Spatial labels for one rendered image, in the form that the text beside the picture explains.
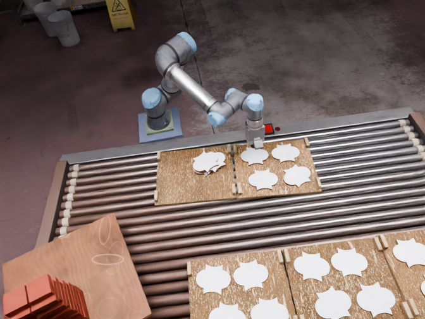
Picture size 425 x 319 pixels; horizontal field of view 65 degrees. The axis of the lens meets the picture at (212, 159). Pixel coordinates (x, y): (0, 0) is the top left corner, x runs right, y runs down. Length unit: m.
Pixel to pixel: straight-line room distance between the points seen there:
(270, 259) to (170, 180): 0.65
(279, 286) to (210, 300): 0.29
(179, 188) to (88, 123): 2.18
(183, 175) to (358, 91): 2.48
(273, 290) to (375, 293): 0.39
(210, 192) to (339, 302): 0.75
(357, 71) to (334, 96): 0.51
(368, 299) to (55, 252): 1.29
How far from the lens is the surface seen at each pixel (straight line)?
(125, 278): 1.47
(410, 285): 1.62
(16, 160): 3.79
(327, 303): 1.49
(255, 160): 1.80
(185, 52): 1.71
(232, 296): 1.48
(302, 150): 1.88
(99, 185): 1.92
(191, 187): 1.74
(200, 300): 1.48
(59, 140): 3.74
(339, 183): 1.80
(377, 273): 1.60
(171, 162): 1.86
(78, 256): 1.59
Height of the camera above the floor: 2.34
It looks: 50 degrees down
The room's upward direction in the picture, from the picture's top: 8 degrees counter-clockwise
